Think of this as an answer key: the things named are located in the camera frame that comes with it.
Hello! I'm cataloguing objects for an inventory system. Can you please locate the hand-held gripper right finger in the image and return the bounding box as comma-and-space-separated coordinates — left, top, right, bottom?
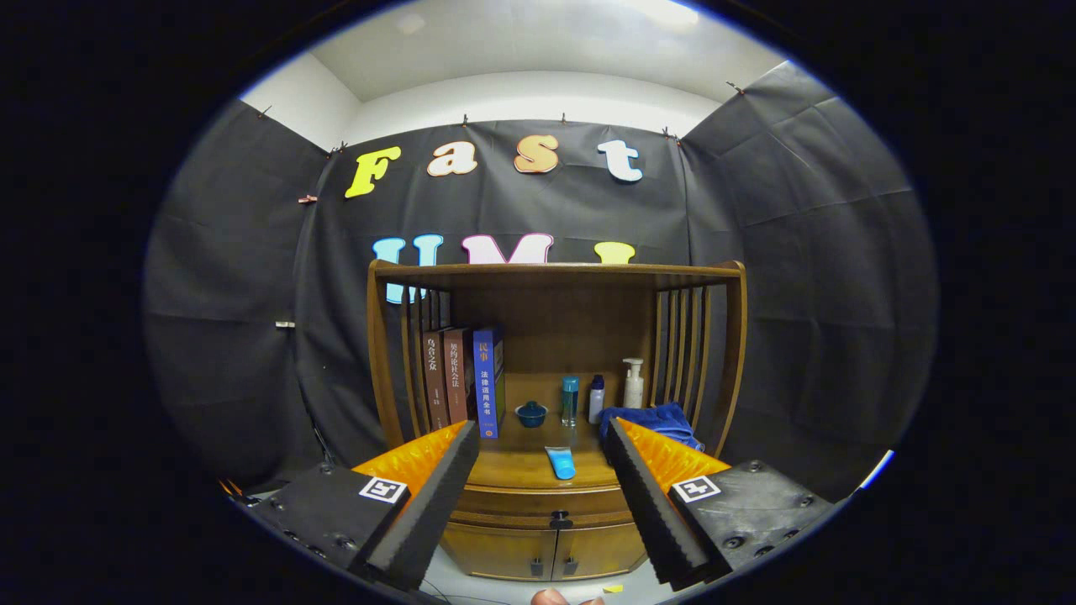
604, 418, 841, 591

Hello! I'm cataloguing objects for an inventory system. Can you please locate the dark brown book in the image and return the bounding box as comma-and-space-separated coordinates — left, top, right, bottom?
420, 329, 451, 434

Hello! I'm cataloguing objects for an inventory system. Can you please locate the wooden cabinet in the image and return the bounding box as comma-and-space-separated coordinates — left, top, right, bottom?
367, 260, 747, 582

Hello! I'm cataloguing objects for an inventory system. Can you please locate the wooden cabinet door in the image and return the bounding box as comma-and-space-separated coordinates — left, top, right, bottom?
552, 523, 648, 581
439, 523, 556, 581

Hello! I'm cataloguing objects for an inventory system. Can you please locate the blue towel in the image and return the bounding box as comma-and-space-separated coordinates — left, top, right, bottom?
599, 402, 705, 455

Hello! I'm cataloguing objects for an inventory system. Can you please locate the black backdrop cloth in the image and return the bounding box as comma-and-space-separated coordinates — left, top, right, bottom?
143, 60, 938, 505

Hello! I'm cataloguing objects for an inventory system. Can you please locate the light brown book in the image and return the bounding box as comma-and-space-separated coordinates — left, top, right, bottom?
441, 327, 473, 425

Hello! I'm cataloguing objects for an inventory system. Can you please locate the wooden drawer with black knob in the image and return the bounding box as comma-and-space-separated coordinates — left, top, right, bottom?
454, 486, 636, 530

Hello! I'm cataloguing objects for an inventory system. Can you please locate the wooden countertop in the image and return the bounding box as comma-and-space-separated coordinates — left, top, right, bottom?
412, 372, 703, 491

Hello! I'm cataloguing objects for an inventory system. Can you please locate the blue book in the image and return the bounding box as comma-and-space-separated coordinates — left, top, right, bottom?
472, 326, 506, 439

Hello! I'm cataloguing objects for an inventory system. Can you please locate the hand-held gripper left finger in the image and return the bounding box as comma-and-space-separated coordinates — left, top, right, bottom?
231, 420, 481, 592

